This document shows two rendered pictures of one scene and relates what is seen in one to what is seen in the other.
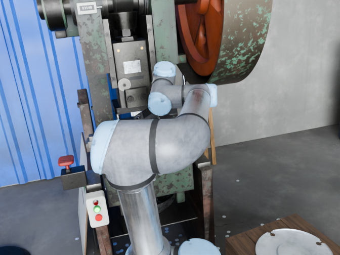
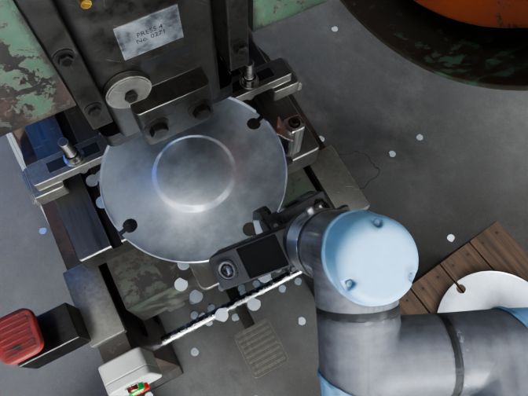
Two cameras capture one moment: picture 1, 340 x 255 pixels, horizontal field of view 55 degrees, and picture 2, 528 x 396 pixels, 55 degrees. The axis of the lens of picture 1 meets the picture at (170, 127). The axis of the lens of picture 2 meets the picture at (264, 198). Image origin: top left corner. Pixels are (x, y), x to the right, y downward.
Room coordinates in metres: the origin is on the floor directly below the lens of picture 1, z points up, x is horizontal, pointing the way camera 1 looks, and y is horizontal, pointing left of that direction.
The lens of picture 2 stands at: (1.03, 0.12, 1.51)
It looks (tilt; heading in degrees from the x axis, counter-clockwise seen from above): 69 degrees down; 342
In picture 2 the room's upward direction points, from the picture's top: 3 degrees clockwise
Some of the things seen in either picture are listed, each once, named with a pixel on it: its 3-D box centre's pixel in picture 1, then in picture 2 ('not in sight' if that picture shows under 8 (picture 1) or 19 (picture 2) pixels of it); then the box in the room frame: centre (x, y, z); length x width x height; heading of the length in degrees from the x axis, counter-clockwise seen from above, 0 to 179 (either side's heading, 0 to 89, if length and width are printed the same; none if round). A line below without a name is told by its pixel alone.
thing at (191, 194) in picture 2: not in sight; (194, 171); (1.36, 0.13, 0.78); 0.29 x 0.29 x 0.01
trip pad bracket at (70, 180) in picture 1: (76, 188); (63, 339); (1.19, 0.41, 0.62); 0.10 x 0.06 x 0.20; 103
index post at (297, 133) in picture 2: not in sight; (292, 135); (1.40, -0.04, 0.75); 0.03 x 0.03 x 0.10; 13
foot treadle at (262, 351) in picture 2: not in sight; (221, 269); (1.35, 0.13, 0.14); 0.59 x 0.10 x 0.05; 13
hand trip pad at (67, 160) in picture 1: (67, 167); (26, 338); (1.19, 0.43, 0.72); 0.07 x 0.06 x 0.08; 13
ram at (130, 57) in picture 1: (131, 71); (139, 20); (1.45, 0.15, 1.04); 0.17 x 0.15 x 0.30; 13
